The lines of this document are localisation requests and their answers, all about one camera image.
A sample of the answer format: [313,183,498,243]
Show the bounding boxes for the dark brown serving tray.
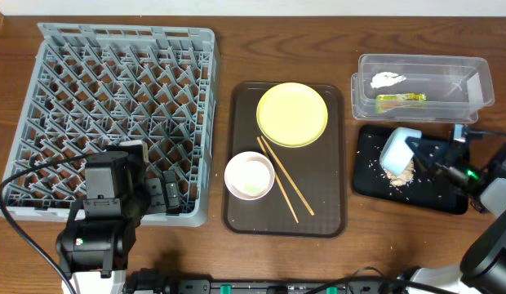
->
[223,82,348,238]

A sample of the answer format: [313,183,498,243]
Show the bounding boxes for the green snack wrapper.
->
[375,93,427,114]

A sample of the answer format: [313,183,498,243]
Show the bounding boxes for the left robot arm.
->
[56,140,181,294]

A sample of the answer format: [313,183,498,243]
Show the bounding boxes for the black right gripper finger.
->
[414,155,437,176]
[405,136,449,160]

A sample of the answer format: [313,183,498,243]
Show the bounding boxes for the wooden chopstick left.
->
[256,136,299,224]

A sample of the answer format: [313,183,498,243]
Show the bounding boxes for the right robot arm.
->
[398,124,506,293]

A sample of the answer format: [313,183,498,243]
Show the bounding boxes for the light blue bowl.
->
[379,127,422,176]

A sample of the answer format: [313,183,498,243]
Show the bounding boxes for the black tray bin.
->
[353,124,468,215]

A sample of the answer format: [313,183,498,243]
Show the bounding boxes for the yellow plate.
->
[256,82,329,148]

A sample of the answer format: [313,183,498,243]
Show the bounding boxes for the wooden chopstick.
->
[256,136,299,224]
[256,136,315,222]

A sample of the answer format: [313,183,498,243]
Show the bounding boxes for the wooden chopstick right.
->
[256,136,315,222]

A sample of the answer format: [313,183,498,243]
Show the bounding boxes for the rice and nut scraps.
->
[385,160,415,187]

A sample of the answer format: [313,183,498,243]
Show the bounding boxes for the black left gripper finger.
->
[162,170,181,213]
[146,178,166,213]

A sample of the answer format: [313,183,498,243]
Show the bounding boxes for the white cup in pink bowl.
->
[233,161,270,196]

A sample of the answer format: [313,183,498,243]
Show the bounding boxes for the clear plastic bin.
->
[351,54,495,123]

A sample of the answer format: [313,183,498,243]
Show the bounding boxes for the grey dishwasher rack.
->
[3,23,220,227]

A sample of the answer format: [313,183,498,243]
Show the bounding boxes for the white tissue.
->
[370,72,406,89]

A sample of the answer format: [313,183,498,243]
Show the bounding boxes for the pink bowl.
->
[224,151,275,201]

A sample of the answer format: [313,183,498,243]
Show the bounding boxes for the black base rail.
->
[124,267,482,294]

